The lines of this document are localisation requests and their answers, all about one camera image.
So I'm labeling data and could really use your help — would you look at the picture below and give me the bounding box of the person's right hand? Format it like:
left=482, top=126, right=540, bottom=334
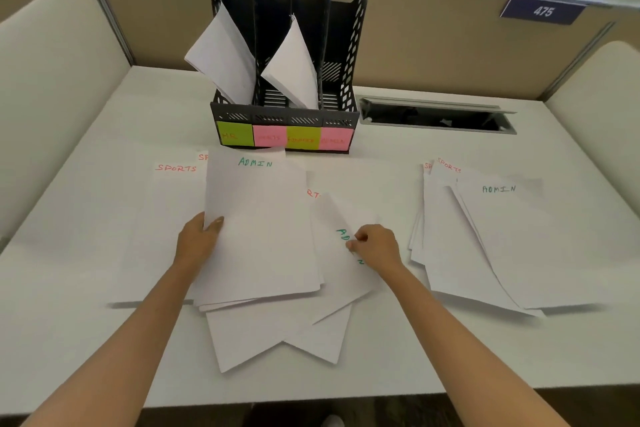
left=345, top=224, right=406, bottom=284

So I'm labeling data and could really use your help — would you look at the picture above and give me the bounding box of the person's left hand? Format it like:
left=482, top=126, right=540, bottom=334
left=171, top=211, right=225, bottom=282

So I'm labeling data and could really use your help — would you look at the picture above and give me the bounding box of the single paper small green lettering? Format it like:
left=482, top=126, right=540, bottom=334
left=305, top=191, right=383, bottom=326

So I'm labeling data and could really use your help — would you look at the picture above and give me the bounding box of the paper bundle small green lettering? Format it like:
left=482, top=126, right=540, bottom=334
left=191, top=145, right=325, bottom=314

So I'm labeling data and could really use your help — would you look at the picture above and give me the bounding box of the pile of white paper sheets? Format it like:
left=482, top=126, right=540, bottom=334
left=107, top=149, right=609, bottom=374

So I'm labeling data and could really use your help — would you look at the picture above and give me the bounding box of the paper bundle large teal lettering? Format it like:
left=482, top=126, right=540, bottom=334
left=183, top=3, right=257, bottom=106

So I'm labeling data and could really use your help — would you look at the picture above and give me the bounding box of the paper bundle red lettering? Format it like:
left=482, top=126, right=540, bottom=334
left=259, top=15, right=321, bottom=111

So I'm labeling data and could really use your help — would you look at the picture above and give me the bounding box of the black four-slot file organizer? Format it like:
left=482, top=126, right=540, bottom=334
left=209, top=0, right=370, bottom=155

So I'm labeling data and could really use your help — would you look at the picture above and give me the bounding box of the person's left forearm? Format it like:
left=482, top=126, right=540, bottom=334
left=21, top=261, right=197, bottom=427

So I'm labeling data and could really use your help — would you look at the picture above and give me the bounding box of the person's right forearm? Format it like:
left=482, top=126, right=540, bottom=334
left=381, top=264, right=572, bottom=427

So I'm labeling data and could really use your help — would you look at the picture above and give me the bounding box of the pink sticky note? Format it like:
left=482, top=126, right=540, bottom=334
left=252, top=125, right=289, bottom=148
left=319, top=127, right=355, bottom=151

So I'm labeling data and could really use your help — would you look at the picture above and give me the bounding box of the green sticky note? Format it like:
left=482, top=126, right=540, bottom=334
left=217, top=121, right=255, bottom=146

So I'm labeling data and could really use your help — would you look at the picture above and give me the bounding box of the yellow sticky note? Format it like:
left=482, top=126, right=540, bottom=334
left=286, top=125, right=323, bottom=151

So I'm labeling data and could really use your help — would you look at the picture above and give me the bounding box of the dark blue partition sign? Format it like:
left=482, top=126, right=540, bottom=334
left=499, top=0, right=587, bottom=26

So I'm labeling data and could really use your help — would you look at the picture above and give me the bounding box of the grey desk cable hatch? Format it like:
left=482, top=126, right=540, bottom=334
left=357, top=95, right=517, bottom=135

